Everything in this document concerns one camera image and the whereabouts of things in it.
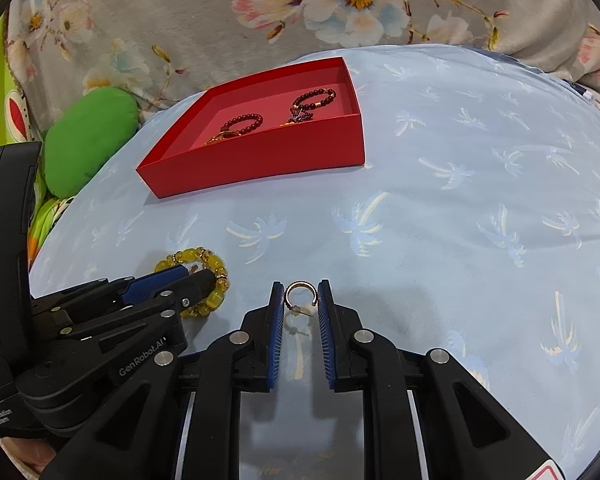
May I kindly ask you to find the red cardboard box tray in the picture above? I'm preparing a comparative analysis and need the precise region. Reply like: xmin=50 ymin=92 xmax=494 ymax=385
xmin=136 ymin=56 xmax=365 ymax=198

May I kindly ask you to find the black and gold bead bracelet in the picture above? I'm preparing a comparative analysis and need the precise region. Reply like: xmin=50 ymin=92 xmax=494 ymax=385
xmin=289 ymin=86 xmax=338 ymax=114

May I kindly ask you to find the green patterned fabric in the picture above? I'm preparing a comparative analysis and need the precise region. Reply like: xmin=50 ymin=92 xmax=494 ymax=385
xmin=0 ymin=15 xmax=71 ymax=268

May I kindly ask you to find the yellow cat-eye bead bracelet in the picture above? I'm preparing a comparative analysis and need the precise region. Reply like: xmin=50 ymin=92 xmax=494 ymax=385
xmin=153 ymin=246 xmax=232 ymax=320

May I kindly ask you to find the grey floral blanket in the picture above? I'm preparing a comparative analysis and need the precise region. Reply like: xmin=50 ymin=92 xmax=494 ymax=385
xmin=4 ymin=0 xmax=600 ymax=129

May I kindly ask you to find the small gold hoop earring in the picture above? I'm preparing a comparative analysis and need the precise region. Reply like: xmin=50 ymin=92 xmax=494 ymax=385
xmin=283 ymin=281 xmax=318 ymax=318

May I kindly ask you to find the orange amber bead bracelet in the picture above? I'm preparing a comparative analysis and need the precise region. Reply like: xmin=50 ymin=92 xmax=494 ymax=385
xmin=204 ymin=129 xmax=244 ymax=146

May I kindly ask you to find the person's left hand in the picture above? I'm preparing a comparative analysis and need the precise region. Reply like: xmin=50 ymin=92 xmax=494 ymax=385
xmin=0 ymin=438 xmax=57 ymax=479

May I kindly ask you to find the dark red bead bracelet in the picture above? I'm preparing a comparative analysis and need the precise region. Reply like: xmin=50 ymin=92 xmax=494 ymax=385
xmin=218 ymin=112 xmax=266 ymax=137

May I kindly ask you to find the green round cushion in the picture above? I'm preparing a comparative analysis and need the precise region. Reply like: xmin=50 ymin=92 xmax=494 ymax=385
xmin=41 ymin=87 xmax=138 ymax=198

